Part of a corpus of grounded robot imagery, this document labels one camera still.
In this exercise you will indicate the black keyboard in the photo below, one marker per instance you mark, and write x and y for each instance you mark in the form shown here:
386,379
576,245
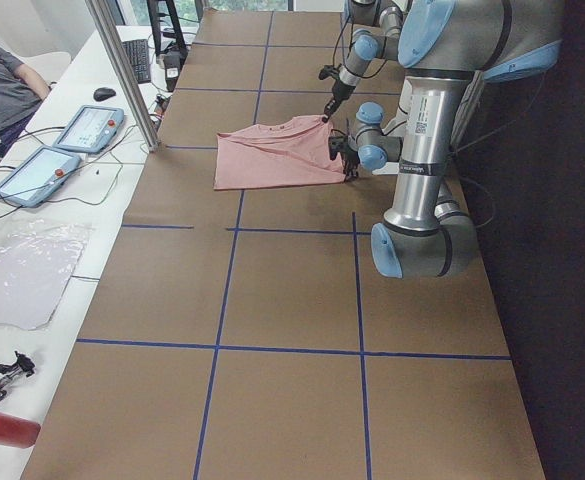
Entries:
137,52

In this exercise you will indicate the black computer mouse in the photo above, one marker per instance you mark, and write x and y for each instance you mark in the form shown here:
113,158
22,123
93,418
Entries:
103,93

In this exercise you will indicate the red cylinder bottle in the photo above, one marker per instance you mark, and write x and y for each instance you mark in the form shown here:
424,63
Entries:
18,432

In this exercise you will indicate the lower blue teach pendant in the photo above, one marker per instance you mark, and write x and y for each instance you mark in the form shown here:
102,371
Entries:
38,177

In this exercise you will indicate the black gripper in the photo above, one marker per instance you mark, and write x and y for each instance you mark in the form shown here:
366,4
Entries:
348,161
338,92

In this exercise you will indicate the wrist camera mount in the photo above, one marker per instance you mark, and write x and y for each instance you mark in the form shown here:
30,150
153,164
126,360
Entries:
329,71
338,145

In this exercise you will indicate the aluminium frame post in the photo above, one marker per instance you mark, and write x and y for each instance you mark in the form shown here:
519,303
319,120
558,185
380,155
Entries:
108,32

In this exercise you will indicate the seated person in grey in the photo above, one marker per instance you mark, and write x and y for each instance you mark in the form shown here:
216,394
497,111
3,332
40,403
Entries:
22,91

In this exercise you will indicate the clear plastic bag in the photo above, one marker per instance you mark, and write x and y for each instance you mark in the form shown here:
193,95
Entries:
37,260

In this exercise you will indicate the blue teach pendant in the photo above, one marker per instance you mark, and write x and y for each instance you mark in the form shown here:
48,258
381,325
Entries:
90,130
38,177

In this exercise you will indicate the upper blue teach pendant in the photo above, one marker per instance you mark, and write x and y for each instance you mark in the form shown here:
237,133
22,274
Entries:
90,130

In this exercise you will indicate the pink Snoopy t-shirt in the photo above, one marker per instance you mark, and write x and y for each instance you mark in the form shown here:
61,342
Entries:
294,153

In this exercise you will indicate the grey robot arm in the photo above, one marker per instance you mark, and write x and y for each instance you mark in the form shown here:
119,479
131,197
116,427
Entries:
441,45
364,46

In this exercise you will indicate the black folded tripod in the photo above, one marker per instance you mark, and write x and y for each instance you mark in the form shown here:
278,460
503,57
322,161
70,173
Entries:
23,366

